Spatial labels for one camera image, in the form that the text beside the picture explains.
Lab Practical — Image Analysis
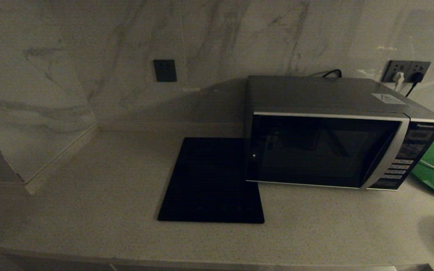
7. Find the dark glass microwave door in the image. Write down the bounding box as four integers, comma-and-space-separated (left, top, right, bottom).
246, 112, 410, 189

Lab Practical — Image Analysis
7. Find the silver Panasonic microwave oven body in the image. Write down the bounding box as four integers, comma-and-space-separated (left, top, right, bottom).
244, 75, 434, 191

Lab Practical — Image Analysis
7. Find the black glass induction cooktop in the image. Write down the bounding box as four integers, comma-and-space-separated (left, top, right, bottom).
157, 137, 265, 224

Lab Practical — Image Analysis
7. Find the dark single wall socket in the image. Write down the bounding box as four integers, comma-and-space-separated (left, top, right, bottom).
153, 59, 177, 82

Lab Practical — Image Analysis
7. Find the black cable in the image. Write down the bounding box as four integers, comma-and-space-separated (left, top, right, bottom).
307, 69, 342, 78

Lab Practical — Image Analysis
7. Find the black power plug with cable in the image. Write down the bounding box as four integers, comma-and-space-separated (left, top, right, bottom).
405, 72, 425, 97

